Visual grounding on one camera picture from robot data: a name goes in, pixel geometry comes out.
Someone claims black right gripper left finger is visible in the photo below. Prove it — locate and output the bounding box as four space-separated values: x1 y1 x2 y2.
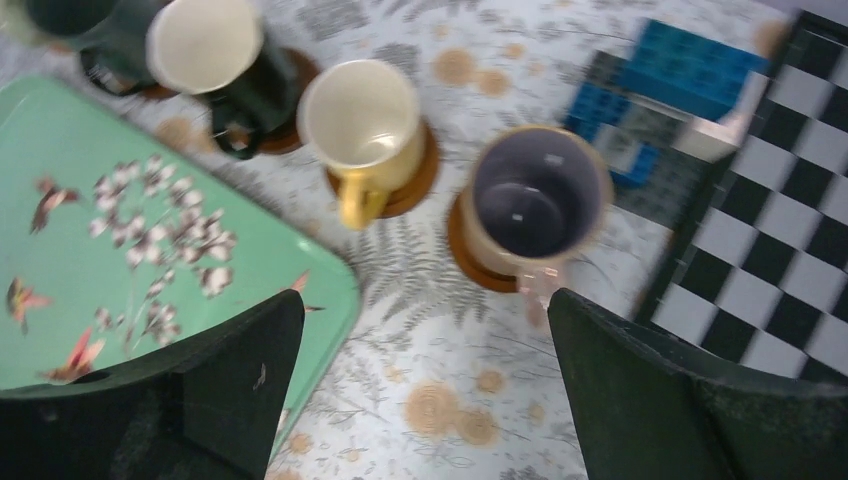
1 290 305 479

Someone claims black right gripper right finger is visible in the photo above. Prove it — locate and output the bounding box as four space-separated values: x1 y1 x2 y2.
548 289 847 479

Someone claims brown wooden coaster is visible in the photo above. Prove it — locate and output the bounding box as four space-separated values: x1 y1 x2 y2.
259 46 321 155
140 85 178 101
314 120 440 230
446 195 518 293

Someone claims pink iridescent mug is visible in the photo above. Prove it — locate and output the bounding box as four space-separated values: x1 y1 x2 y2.
459 125 613 328

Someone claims yellow mug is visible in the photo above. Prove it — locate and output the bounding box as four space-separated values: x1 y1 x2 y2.
297 59 426 230

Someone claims cream black mug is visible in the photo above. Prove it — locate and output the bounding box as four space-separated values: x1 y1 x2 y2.
146 0 296 160

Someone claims dark green mug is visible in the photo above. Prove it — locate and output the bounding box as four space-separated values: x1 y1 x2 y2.
23 0 167 97

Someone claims black white chessboard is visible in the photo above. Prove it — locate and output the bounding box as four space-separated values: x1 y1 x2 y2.
634 12 847 385

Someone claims green floral tray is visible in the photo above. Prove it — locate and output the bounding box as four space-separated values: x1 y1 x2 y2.
1 76 361 446

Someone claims floral tablecloth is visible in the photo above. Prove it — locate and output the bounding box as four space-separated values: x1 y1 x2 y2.
0 0 796 480

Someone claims grey toy brick baseplate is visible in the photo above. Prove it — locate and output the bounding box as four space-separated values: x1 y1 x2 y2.
563 51 709 230

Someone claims grey toy brick piece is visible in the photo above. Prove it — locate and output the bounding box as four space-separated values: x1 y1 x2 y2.
592 104 684 174

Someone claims white toy brick block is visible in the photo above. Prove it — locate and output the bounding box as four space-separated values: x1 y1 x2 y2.
672 72 769 163

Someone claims blue toy brick block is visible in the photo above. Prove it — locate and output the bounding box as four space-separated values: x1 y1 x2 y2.
617 19 768 121

